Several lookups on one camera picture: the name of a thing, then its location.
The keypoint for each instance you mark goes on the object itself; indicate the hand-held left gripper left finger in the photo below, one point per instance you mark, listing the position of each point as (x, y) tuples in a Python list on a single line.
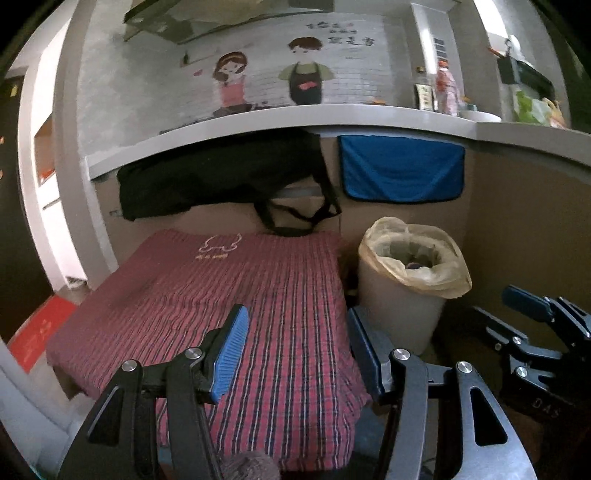
[(231, 355)]

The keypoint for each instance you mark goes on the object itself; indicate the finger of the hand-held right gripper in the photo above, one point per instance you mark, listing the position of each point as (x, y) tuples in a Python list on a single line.
[(526, 301), (501, 332)]

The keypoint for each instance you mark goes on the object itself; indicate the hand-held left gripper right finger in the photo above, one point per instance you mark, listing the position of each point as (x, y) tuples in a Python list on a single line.
[(364, 350)]

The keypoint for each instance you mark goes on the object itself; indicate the grey trash bin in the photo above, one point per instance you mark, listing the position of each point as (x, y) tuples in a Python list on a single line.
[(397, 314)]

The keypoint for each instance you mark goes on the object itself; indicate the pale yellow bin bag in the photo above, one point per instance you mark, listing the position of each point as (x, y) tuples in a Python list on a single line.
[(443, 277)]

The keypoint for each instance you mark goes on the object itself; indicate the person's left forearm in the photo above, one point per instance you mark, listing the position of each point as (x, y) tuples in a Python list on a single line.
[(251, 467)]

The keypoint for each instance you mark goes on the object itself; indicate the red striped cloth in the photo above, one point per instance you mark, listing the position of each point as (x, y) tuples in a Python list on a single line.
[(207, 286)]

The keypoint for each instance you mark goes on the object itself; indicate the black fabric bag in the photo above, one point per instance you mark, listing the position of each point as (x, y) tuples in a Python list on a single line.
[(207, 180)]

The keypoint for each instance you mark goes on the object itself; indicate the blue towel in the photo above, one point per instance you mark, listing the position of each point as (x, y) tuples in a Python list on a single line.
[(401, 170)]

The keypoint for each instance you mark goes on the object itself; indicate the white bowl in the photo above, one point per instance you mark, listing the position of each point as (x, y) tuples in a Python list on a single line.
[(482, 116)]

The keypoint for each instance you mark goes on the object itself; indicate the red floor mat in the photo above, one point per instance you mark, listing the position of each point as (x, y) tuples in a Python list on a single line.
[(41, 332)]

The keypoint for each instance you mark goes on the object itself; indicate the green plastic bag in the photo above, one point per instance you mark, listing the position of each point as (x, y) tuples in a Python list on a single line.
[(531, 108)]

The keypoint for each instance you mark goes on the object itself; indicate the red-capped plastic bottle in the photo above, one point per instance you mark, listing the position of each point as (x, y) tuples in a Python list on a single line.
[(447, 92)]

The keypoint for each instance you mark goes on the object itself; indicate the dark sauce bottle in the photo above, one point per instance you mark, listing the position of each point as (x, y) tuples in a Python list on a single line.
[(426, 97)]

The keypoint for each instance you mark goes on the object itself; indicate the grey kitchen countertop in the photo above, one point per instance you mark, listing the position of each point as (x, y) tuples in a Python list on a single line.
[(323, 117)]

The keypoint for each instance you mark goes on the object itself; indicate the black door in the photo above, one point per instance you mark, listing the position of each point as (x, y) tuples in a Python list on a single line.
[(14, 230)]

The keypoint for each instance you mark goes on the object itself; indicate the white wall vent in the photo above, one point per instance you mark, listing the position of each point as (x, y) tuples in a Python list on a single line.
[(439, 46)]

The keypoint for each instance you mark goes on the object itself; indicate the cartoon wall sticker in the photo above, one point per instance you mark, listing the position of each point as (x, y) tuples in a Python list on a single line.
[(304, 78)]

